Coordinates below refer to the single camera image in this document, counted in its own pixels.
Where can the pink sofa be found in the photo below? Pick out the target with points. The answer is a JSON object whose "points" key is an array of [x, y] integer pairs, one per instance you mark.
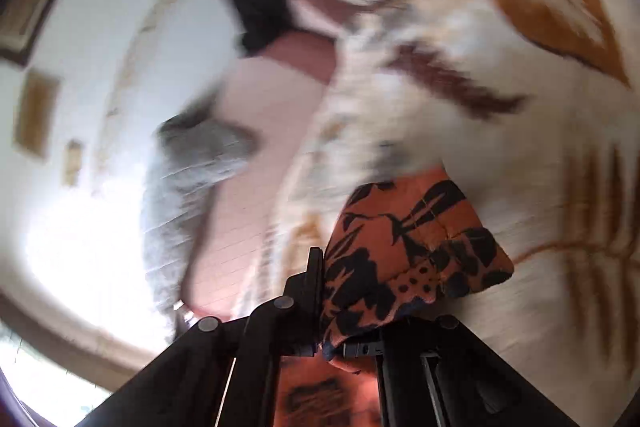
{"points": [[273, 94]]}

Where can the leaf pattern cream blanket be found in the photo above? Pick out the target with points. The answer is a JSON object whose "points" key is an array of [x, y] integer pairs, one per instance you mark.
{"points": [[532, 108]]}

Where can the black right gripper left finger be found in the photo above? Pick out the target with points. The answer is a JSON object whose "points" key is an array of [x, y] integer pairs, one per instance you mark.
{"points": [[224, 373]]}

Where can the grey quilted pillow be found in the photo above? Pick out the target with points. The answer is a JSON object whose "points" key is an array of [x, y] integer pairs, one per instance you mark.
{"points": [[192, 153]]}

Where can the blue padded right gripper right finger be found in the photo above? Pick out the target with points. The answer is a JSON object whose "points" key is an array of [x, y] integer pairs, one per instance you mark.
{"points": [[438, 373]]}

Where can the beige wall switch plate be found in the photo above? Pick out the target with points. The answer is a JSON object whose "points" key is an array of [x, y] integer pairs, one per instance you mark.
{"points": [[73, 158]]}

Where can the orange black floral garment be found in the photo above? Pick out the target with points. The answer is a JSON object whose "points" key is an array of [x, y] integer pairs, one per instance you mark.
{"points": [[398, 247]]}

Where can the small framed wall plaque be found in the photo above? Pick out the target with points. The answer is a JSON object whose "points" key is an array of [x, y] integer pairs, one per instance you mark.
{"points": [[35, 113]]}

